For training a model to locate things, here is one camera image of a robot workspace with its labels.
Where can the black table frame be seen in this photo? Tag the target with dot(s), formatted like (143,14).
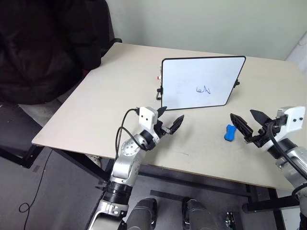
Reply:
(168,173)

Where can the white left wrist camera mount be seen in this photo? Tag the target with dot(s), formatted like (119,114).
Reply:
(146,117)

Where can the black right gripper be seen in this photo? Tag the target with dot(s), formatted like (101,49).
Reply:
(266,134)

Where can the dark rounded shape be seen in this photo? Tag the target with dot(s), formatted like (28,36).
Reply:
(142,214)
(197,215)

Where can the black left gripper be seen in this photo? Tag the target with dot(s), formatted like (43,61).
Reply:
(161,129)

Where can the black-framed whiteboard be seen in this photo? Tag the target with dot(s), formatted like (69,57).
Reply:
(201,76)

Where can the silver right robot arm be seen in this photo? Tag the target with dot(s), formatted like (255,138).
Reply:
(293,158)

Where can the small black clip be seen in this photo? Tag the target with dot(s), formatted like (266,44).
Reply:
(229,219)

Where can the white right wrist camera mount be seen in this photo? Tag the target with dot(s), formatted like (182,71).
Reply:
(295,117)

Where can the white marker with red cap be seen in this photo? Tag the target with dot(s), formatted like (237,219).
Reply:
(159,73)

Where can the black whiteboard stand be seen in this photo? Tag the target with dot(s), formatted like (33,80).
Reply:
(158,94)

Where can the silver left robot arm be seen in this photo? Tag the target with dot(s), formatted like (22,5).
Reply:
(124,165)

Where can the blue eraser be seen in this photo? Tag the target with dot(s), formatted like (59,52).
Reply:
(229,132)

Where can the white shoe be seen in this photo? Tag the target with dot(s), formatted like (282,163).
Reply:
(94,160)

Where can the white object by wall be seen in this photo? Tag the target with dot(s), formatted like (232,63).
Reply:
(298,51)

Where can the person in black jacket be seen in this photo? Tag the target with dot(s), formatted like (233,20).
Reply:
(43,48)

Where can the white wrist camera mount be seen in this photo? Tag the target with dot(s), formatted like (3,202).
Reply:
(295,117)
(146,117)

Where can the black office chair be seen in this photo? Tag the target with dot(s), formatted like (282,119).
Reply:
(111,28)

